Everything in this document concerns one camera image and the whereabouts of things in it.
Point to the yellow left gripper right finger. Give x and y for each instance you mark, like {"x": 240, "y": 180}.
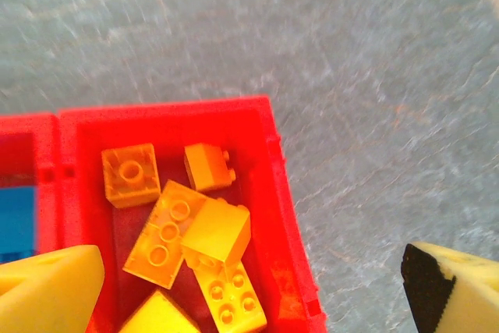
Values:
{"x": 475, "y": 294}

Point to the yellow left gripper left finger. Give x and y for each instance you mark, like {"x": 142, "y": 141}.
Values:
{"x": 47, "y": 294}

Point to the long orange lego brick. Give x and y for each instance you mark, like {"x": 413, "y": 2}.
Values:
{"x": 163, "y": 231}

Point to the blue lego brick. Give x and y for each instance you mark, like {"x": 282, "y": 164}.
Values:
{"x": 17, "y": 224}

